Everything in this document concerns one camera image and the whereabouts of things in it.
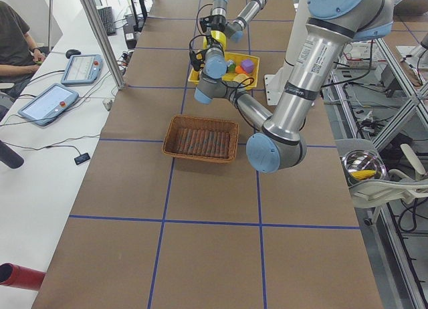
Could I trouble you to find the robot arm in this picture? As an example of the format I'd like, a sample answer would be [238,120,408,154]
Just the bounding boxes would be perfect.
[199,0,268,43]
[193,0,395,173]

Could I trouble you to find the steel bowl with corn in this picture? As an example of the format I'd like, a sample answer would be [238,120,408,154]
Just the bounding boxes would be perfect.
[341,150,387,186]

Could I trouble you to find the small black-capped bottle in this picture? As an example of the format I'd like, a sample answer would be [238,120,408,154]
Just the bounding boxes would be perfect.
[227,60,236,72]

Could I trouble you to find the purple foam cube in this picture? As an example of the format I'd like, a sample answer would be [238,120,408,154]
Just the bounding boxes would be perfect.
[240,58,255,74]

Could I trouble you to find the teach pendant tablet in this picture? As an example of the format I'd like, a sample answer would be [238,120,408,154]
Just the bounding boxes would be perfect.
[18,83,79,126]
[61,54,103,86]

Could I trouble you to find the seated person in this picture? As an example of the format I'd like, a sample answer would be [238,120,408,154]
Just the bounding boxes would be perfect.
[1,1,45,98]

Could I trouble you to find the white office chair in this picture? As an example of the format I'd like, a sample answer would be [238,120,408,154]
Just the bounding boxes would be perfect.
[336,138,427,220]

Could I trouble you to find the small black puck device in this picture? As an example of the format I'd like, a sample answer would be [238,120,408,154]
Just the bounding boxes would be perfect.
[74,152,90,165]

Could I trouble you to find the orange toy carrot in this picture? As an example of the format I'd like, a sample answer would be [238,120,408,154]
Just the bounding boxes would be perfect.
[235,66,246,74]

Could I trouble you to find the far teach pendant tablet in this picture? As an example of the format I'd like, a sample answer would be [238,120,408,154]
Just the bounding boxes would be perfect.
[61,54,103,86]

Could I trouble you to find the red cylinder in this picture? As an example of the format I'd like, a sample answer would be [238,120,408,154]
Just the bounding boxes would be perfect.
[1,263,45,291]

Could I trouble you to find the near teach pendant tablet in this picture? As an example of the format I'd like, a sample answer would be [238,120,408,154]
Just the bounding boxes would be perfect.
[18,83,79,126]

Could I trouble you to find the black computer mouse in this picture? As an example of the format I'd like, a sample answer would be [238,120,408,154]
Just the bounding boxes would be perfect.
[66,49,81,59]

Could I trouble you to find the yellow woven basket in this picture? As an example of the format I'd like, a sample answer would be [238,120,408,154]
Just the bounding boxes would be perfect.
[188,51,260,90]

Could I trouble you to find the toy bread croissant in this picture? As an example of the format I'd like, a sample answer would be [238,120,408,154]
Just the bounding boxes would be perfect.
[223,73,254,87]

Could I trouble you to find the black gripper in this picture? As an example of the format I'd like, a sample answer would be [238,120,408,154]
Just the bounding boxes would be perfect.
[189,36,223,71]
[199,15,227,32]

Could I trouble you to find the aluminium frame post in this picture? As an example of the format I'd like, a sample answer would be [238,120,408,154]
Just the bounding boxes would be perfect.
[80,0,125,90]

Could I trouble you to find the brown wicker basket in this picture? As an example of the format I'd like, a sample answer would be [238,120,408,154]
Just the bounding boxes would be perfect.
[163,114,239,163]

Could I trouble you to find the black keyboard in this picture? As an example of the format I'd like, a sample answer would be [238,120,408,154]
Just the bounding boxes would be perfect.
[97,7,116,35]

